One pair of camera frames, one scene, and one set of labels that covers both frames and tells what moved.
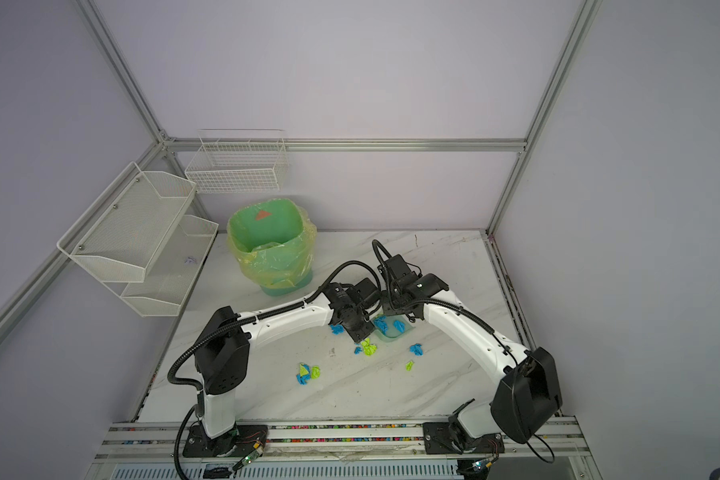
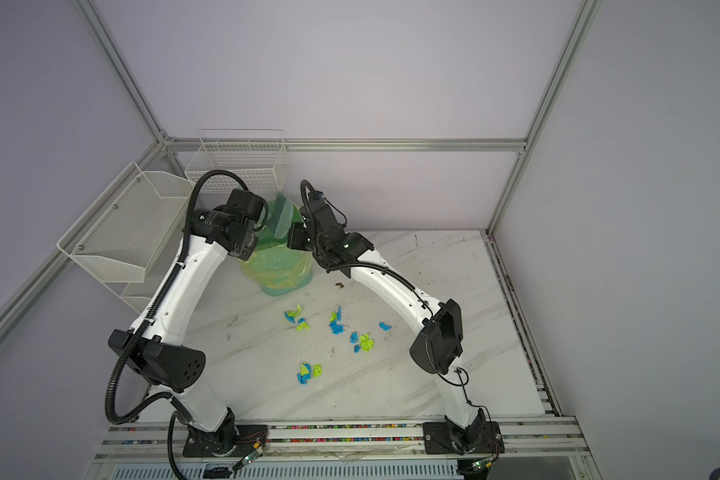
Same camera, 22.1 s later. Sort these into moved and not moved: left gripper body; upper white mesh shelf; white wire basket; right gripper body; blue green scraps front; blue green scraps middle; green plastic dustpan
Moved: right gripper body; green plastic dustpan; left gripper body
Not moved: blue green scraps middle; upper white mesh shelf; white wire basket; blue green scraps front
